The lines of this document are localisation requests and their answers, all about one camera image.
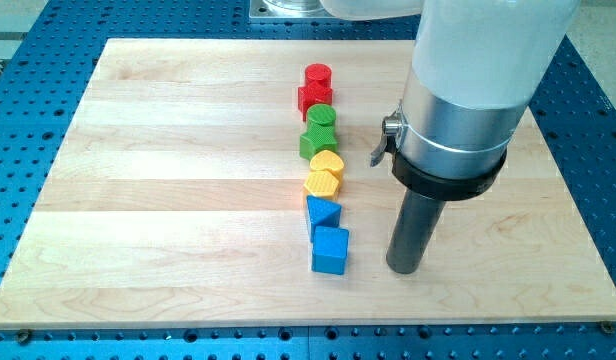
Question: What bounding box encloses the green star block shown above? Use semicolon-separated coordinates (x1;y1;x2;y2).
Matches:
299;125;338;160

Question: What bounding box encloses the wooden board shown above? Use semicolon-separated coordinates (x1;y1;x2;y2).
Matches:
0;39;616;330

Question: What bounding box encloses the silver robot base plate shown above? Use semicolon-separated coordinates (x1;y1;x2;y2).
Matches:
249;0;331;21

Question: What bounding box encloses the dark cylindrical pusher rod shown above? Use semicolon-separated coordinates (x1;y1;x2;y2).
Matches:
386;190;445;274

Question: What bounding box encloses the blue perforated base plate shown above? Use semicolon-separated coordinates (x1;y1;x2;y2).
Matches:
0;1;616;359

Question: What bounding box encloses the yellow hexagon block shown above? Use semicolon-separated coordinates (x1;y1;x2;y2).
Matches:
303;170;341;201

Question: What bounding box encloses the yellow heart block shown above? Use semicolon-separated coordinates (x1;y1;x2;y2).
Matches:
309;150;345;180

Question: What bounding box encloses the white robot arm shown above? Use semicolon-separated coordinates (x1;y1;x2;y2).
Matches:
321;0;579;274

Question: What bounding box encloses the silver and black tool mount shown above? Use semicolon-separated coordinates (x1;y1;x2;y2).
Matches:
370;71;525;201

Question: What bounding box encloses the blue cube block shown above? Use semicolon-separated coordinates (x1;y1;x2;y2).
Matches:
311;226;349;275

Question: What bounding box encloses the red cylinder block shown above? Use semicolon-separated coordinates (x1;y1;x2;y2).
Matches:
304;63;332;88

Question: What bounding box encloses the green cylinder block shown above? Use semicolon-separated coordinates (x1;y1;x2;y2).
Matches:
306;104;337;127

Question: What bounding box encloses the blue triangle block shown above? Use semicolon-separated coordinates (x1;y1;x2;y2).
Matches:
305;195;342;242

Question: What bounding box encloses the red star block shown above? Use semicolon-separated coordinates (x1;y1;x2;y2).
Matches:
297;82;333;122

